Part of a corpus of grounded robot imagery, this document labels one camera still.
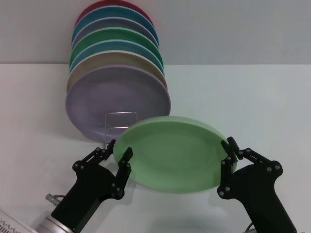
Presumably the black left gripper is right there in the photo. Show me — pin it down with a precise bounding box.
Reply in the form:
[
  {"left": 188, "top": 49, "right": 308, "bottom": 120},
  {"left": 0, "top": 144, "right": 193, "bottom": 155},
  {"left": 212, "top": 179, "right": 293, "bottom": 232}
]
[{"left": 52, "top": 139, "right": 134, "bottom": 232}]

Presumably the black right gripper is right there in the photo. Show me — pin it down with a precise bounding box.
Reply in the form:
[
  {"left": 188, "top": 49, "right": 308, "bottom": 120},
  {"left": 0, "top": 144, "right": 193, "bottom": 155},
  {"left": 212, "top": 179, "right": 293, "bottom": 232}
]
[{"left": 217, "top": 136, "right": 297, "bottom": 233}]

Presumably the light green plate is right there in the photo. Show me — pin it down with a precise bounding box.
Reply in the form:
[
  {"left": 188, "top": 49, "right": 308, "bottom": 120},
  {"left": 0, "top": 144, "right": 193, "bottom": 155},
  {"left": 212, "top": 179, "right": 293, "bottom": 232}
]
[{"left": 113, "top": 115, "right": 238, "bottom": 195}]

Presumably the lilac plate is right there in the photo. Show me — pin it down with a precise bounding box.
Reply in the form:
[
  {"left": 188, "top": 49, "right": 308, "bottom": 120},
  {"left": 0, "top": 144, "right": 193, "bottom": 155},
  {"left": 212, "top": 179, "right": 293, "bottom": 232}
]
[{"left": 65, "top": 65, "right": 172, "bottom": 143}]

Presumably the beige plate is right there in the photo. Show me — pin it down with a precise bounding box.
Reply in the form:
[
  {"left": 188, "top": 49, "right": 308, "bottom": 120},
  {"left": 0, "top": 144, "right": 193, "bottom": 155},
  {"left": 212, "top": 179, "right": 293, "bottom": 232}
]
[{"left": 67, "top": 50, "right": 168, "bottom": 93}]

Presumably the light blue plate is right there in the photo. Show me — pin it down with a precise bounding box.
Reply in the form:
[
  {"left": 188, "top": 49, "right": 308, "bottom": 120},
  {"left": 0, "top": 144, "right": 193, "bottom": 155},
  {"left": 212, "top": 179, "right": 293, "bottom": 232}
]
[{"left": 69, "top": 39, "right": 166, "bottom": 73}]

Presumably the dark green plate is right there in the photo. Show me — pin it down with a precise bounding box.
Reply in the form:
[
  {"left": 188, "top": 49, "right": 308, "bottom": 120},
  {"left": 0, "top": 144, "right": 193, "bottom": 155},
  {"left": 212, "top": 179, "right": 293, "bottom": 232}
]
[{"left": 70, "top": 27, "right": 163, "bottom": 61}]

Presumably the grey purple plate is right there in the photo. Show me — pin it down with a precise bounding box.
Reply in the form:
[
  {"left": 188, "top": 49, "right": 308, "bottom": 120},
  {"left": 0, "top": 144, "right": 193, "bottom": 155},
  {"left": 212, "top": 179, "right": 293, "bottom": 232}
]
[{"left": 71, "top": 17, "right": 160, "bottom": 47}]

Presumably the teal blue plate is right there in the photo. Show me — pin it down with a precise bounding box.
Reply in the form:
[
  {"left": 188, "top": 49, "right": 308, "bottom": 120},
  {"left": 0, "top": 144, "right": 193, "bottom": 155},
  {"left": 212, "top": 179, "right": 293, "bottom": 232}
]
[{"left": 71, "top": 5, "right": 160, "bottom": 44}]

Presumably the red plate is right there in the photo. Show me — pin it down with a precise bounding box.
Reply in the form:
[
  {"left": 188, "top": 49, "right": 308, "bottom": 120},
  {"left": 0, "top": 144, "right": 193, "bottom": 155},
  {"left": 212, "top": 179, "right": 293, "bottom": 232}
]
[{"left": 74, "top": 0, "right": 155, "bottom": 27}]

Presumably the metal wire plate rack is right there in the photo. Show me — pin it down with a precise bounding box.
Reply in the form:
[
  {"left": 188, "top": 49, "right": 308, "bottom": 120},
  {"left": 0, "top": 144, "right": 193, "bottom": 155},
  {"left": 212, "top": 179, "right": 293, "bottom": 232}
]
[{"left": 103, "top": 111, "right": 137, "bottom": 147}]

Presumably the left gripper cable with connector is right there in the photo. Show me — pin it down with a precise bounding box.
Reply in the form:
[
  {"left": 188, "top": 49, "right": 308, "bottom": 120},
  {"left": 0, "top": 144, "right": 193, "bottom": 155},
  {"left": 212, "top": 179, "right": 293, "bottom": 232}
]
[{"left": 45, "top": 193, "right": 64, "bottom": 207}]

